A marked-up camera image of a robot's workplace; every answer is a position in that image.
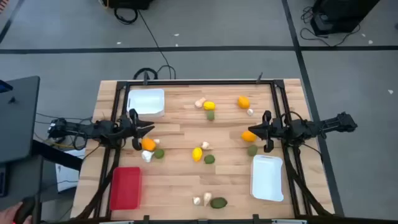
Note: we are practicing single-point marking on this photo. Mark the large dark green avocado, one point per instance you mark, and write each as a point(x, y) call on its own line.
point(218, 203)

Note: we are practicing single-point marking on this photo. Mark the black equipment box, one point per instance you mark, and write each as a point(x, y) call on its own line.
point(342, 15)

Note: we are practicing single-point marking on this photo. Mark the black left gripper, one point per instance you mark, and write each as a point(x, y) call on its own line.
point(130, 129)

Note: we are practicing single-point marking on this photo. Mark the large beige garlic bulb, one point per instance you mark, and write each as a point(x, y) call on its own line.
point(207, 198)

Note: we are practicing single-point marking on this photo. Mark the white plastic basket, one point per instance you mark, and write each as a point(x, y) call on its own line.
point(267, 177)
point(146, 101)

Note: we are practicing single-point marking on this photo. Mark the red plastic basket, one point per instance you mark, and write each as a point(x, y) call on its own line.
point(126, 188)

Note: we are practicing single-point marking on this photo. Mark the black metal table frame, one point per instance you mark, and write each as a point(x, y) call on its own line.
point(233, 82)

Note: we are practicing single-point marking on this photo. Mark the large white garlic bulb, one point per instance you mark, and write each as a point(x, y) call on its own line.
point(146, 156)

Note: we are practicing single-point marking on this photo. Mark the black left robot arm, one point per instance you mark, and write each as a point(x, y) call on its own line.
point(99, 129)

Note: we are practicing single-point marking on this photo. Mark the dark device with blue screen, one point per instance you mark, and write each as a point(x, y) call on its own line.
point(3, 87)

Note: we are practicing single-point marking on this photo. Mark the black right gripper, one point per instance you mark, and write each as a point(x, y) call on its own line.
point(275, 130)

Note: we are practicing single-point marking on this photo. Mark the black computer mouse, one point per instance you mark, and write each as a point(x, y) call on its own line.
point(26, 207)

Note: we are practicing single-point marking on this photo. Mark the white box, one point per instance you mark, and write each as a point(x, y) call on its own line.
point(66, 177)

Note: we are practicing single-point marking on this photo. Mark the orange citrus fruit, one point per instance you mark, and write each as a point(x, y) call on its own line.
point(248, 137)
point(149, 145)
point(243, 102)

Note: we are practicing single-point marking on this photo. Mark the person's hand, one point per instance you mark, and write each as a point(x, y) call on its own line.
point(6, 215)

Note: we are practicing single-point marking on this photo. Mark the yellow lemon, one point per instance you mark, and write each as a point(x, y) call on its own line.
point(209, 105)
point(197, 154)

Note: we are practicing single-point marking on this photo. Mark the small white garlic bulb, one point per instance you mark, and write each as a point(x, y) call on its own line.
point(196, 201)
point(250, 112)
point(156, 141)

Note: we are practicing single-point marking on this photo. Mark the black equipment case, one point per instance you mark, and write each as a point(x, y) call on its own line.
point(130, 3)

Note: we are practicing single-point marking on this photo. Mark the dark grey desk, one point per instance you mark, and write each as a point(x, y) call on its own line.
point(18, 124)

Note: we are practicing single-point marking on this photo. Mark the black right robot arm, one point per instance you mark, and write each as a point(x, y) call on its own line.
point(311, 128)

